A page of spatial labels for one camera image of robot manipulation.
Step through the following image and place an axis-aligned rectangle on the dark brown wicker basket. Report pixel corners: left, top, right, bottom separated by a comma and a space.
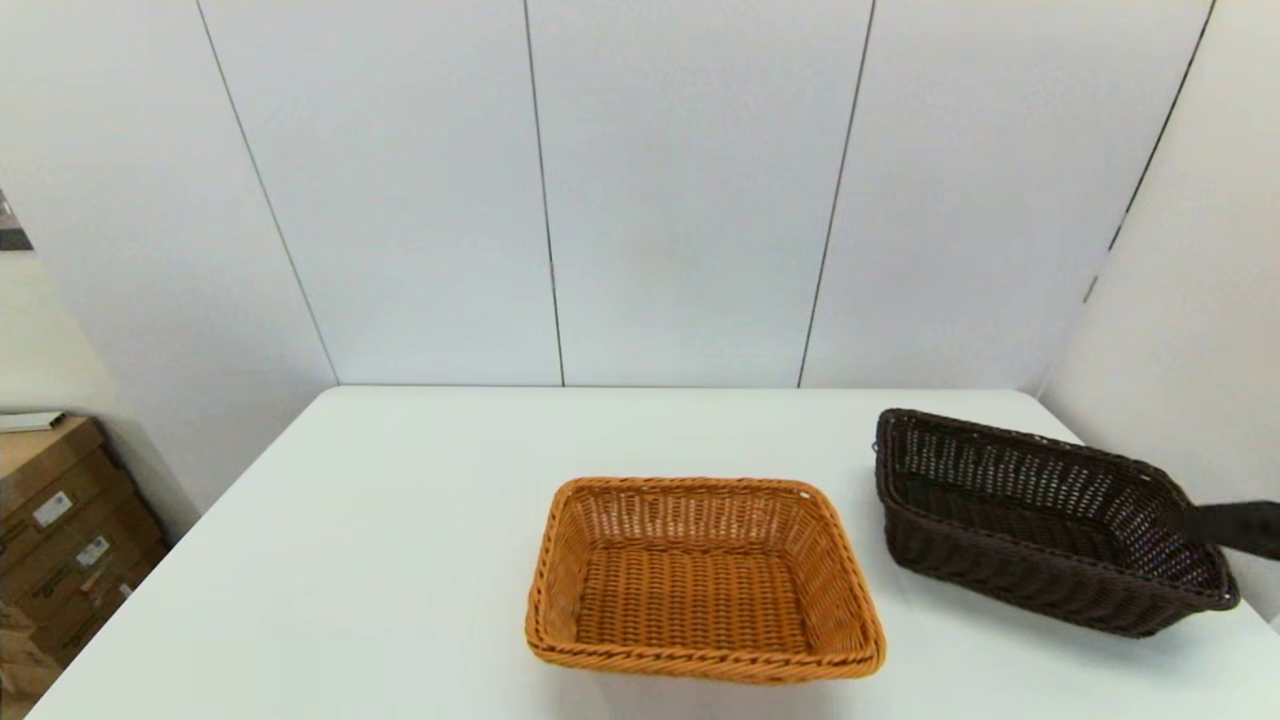
874, 407, 1241, 639

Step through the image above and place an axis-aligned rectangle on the orange wicker basket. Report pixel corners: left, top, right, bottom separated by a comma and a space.
525, 476, 888, 685

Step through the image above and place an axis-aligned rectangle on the cardboard box with white label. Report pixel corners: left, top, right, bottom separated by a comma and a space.
0, 495, 167, 611
30, 545, 170, 667
0, 455, 138, 563

